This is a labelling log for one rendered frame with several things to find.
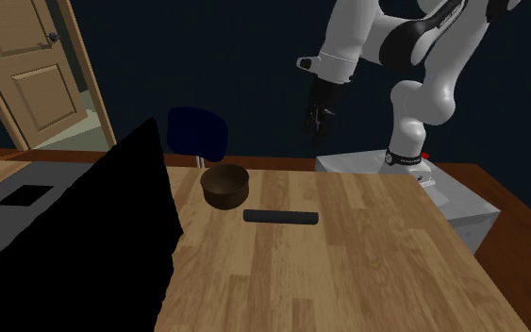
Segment tan panelled door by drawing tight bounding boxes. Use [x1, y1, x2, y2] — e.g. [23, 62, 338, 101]
[0, 0, 118, 152]

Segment dark blue chair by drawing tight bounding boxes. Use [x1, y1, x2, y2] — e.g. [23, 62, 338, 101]
[166, 106, 229, 170]

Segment dark grey cylinder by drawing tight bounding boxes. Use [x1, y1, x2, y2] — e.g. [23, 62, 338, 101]
[242, 208, 320, 226]

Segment grey robot stand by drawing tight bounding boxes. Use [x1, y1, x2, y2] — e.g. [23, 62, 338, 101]
[314, 149, 502, 256]

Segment brown bowl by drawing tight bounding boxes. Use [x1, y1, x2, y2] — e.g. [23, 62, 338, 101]
[199, 163, 251, 211]

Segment large black angular object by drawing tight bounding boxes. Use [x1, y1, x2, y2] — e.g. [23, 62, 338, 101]
[0, 116, 185, 332]

